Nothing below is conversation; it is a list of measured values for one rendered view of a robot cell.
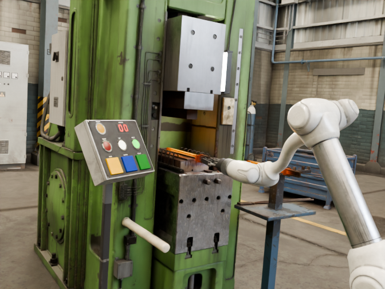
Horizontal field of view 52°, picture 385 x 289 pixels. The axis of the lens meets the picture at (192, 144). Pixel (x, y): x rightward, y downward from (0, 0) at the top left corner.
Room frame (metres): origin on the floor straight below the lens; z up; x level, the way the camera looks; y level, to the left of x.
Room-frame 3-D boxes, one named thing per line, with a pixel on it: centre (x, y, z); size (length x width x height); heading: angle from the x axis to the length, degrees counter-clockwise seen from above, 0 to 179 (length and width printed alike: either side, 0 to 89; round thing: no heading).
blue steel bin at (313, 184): (6.05, -1.77, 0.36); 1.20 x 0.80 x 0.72; 45
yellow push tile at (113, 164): (1.72, 0.34, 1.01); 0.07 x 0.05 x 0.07; 149
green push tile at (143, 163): (1.89, 0.23, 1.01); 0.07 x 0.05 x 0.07; 149
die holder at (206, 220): (2.47, 0.06, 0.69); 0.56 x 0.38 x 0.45; 34
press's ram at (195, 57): (2.45, 0.06, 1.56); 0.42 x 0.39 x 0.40; 34
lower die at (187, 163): (2.43, 0.10, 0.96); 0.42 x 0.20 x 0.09; 34
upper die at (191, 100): (2.43, 0.10, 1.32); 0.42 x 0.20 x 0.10; 34
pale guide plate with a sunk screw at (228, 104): (2.54, -0.21, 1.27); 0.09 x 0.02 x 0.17; 124
